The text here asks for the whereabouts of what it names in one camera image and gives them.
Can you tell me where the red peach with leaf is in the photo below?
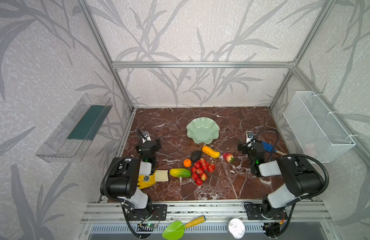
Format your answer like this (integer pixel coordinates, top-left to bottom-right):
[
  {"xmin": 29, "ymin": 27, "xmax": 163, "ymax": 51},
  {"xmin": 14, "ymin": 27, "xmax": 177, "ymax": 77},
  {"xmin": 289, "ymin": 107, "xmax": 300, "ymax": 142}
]
[{"xmin": 223, "ymin": 153, "xmax": 235, "ymax": 163}]

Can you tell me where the green yellow fake mango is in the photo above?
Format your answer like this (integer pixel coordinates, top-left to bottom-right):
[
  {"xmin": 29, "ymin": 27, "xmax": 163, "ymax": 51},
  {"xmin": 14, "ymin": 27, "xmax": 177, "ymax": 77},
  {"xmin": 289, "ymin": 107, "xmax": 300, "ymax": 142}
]
[{"xmin": 169, "ymin": 168, "xmax": 192, "ymax": 178}]

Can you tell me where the small fake orange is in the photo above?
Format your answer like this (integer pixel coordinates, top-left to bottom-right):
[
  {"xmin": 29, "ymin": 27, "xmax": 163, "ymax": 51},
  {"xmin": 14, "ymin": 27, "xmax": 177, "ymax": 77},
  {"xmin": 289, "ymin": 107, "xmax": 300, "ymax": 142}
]
[{"xmin": 183, "ymin": 159, "xmax": 192, "ymax": 168}]

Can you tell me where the yellow orange fake mango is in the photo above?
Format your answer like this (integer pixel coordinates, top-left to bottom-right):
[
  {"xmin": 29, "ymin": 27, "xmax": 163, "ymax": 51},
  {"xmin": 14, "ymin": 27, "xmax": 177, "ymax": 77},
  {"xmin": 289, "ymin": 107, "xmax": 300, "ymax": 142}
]
[{"xmin": 201, "ymin": 146, "xmax": 220, "ymax": 159}]

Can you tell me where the dark fake avocado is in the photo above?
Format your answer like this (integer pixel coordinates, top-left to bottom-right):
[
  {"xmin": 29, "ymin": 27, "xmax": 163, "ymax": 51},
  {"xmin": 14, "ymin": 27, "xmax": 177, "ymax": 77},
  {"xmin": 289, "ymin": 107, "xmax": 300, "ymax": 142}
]
[{"xmin": 190, "ymin": 151, "xmax": 203, "ymax": 163}]

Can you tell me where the red fake grape bunch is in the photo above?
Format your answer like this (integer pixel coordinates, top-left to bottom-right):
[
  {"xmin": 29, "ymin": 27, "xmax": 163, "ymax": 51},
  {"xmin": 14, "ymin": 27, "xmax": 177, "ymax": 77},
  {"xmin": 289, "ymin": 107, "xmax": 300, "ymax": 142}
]
[{"xmin": 191, "ymin": 158, "xmax": 216, "ymax": 186}]

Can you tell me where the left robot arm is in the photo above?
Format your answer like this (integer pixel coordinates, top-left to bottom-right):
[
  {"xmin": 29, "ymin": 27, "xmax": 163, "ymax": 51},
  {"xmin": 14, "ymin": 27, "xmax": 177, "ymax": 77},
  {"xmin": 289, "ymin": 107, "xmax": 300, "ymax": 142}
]
[{"xmin": 100, "ymin": 140, "xmax": 161, "ymax": 215}]

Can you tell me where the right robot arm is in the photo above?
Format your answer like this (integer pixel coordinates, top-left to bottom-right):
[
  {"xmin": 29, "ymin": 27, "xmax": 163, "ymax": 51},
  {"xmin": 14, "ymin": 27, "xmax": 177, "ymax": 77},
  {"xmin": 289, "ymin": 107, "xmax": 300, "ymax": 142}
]
[{"xmin": 237, "ymin": 141, "xmax": 329, "ymax": 221}]

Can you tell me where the green scalloped fruit bowl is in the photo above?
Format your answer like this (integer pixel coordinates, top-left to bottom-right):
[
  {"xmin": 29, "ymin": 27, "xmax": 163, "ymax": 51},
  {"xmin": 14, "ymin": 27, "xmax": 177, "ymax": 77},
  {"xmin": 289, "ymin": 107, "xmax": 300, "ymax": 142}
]
[{"xmin": 186, "ymin": 117, "xmax": 220, "ymax": 144}]

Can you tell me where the beige sponge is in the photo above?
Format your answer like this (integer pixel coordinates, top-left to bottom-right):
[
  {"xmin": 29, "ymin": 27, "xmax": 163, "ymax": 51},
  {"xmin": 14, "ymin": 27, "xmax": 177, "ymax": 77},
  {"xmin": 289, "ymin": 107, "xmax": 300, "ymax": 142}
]
[{"xmin": 154, "ymin": 170, "xmax": 169, "ymax": 183}]

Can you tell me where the yellow cloth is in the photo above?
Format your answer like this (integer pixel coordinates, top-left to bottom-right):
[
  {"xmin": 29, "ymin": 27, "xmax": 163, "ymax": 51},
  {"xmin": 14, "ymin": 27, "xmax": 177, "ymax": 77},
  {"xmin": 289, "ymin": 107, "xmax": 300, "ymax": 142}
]
[{"xmin": 138, "ymin": 174, "xmax": 156, "ymax": 190}]

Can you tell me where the pink object in basket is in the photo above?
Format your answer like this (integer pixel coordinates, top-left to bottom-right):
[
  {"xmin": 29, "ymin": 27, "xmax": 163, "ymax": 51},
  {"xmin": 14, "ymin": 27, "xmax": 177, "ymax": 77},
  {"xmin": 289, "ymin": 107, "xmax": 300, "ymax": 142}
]
[{"xmin": 303, "ymin": 143, "xmax": 318, "ymax": 158}]

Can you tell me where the small green circuit board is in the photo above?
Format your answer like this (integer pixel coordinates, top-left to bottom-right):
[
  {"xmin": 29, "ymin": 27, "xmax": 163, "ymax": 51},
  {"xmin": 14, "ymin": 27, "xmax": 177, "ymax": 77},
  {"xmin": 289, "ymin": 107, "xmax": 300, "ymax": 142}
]
[{"xmin": 137, "ymin": 222, "xmax": 160, "ymax": 232}]

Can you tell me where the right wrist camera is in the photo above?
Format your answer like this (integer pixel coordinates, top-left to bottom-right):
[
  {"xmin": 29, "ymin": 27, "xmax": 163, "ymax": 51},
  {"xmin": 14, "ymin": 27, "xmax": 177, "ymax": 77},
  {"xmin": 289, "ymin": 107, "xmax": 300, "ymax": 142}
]
[{"xmin": 245, "ymin": 131, "xmax": 256, "ymax": 145}]

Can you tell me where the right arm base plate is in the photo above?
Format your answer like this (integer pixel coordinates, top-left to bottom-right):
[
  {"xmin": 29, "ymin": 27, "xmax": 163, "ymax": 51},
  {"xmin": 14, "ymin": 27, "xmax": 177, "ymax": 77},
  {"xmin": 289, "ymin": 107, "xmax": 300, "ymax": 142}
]
[{"xmin": 243, "ymin": 202, "xmax": 288, "ymax": 222}]

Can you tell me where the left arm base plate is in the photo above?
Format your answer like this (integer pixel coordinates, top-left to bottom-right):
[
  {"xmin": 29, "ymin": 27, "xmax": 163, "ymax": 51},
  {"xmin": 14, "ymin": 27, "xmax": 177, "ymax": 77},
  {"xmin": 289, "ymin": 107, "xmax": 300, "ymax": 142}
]
[{"xmin": 127, "ymin": 204, "xmax": 168, "ymax": 221}]

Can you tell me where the white wire basket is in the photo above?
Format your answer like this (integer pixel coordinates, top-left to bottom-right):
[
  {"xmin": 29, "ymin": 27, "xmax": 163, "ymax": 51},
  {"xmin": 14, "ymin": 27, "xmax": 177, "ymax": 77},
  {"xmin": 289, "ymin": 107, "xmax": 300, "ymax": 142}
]
[{"xmin": 283, "ymin": 91, "xmax": 356, "ymax": 163}]

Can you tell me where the clear plastic wall tray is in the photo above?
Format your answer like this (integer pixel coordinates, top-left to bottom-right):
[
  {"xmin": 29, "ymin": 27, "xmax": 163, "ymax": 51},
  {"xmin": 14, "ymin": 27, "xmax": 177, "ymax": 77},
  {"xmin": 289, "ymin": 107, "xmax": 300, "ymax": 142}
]
[{"xmin": 36, "ymin": 94, "xmax": 113, "ymax": 163}]

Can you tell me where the green trowel yellow handle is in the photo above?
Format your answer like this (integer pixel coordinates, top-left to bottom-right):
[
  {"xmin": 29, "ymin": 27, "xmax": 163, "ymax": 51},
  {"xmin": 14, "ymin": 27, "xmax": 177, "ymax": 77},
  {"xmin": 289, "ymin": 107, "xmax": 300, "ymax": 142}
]
[{"xmin": 162, "ymin": 216, "xmax": 206, "ymax": 240}]

